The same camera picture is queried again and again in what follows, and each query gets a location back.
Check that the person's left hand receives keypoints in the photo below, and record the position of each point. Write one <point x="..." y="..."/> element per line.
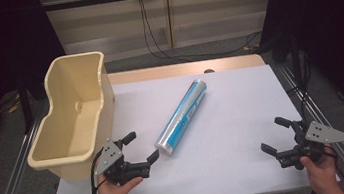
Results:
<point x="113" y="193"/>

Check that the wooden table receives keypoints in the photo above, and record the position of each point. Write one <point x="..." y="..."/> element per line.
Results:
<point x="163" y="72"/>

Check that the blue and clear film roll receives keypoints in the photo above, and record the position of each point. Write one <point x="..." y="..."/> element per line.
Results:
<point x="182" y="115"/>

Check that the black metal stand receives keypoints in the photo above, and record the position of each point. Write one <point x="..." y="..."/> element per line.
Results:
<point x="25" y="106"/>

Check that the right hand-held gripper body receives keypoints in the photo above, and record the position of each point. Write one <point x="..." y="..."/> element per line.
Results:
<point x="323" y="135"/>

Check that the cream plastic bin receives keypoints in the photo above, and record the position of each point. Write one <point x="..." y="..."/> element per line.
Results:
<point x="76" y="129"/>

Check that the person's right hand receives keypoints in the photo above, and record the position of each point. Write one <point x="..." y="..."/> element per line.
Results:
<point x="321" y="173"/>

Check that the white table mat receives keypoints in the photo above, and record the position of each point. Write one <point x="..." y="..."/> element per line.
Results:
<point x="236" y="118"/>

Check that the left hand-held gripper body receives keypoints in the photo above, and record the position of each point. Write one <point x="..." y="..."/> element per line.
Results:
<point x="109" y="156"/>

